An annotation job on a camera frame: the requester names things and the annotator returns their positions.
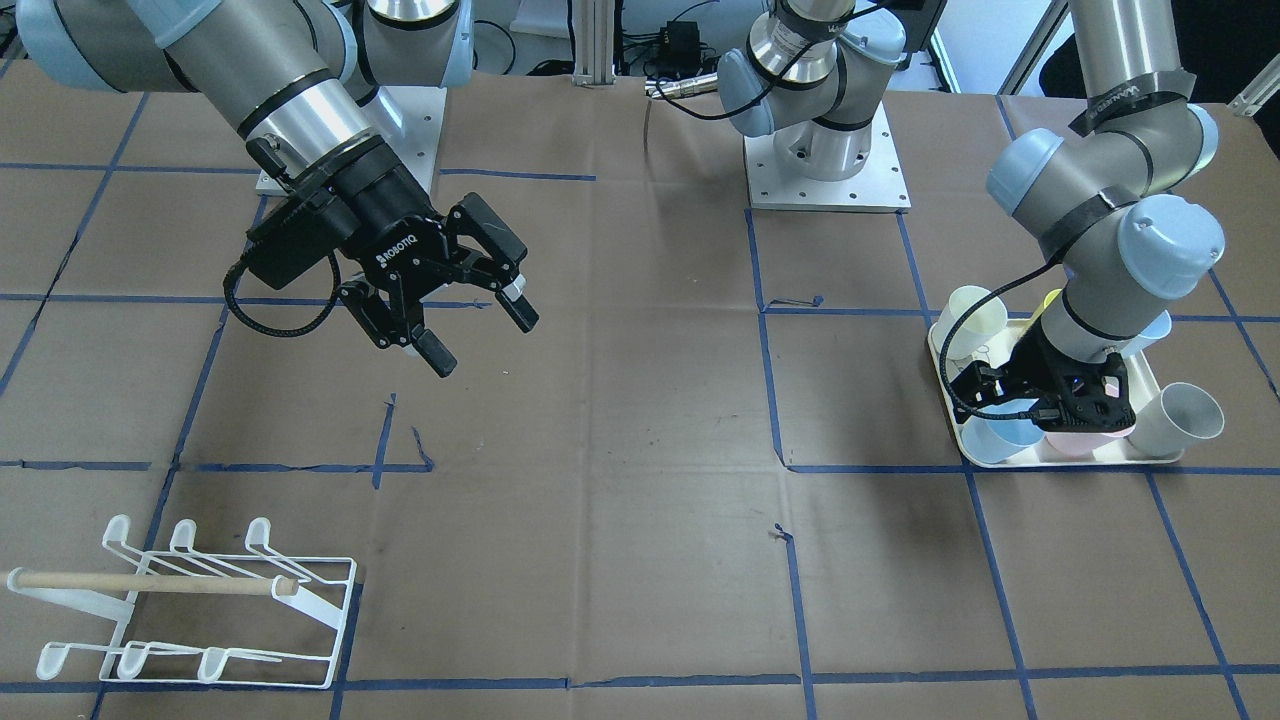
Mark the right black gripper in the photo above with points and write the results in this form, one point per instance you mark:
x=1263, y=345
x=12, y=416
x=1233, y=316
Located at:
x=388, y=218

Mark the grey plastic cup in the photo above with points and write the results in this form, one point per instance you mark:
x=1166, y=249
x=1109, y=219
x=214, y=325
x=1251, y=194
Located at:
x=1180, y=416

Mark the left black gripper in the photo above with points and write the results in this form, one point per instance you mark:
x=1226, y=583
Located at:
x=1047, y=362

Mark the cream plastic tray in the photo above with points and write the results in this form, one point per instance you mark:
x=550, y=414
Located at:
x=1012, y=408

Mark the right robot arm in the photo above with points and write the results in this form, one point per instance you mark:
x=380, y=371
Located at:
x=298, y=82

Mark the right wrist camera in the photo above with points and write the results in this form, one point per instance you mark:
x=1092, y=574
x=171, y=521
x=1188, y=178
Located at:
x=294, y=237

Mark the yellow plastic cup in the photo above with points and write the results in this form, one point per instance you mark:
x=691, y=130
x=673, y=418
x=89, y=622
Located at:
x=1044, y=304

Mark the light blue plastic cup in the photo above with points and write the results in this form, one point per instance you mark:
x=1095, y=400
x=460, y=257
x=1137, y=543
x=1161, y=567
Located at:
x=992, y=441

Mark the white wire cup rack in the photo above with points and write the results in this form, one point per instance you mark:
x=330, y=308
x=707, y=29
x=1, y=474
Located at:
x=258, y=617

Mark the pale green plastic cup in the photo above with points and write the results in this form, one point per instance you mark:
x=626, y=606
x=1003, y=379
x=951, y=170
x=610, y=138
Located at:
x=989, y=319

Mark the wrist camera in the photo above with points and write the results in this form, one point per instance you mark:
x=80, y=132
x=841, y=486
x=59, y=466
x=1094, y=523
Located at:
x=980, y=385
x=294, y=237

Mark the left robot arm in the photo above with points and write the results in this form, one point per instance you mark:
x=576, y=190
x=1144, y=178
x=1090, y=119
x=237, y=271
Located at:
x=1102, y=206

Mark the aluminium frame post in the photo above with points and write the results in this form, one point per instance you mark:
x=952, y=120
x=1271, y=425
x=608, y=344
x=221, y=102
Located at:
x=592, y=27

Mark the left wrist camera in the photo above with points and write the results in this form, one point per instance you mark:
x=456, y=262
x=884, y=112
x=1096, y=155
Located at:
x=980, y=385

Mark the pink plastic cup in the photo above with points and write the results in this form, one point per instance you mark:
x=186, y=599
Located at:
x=1079, y=444

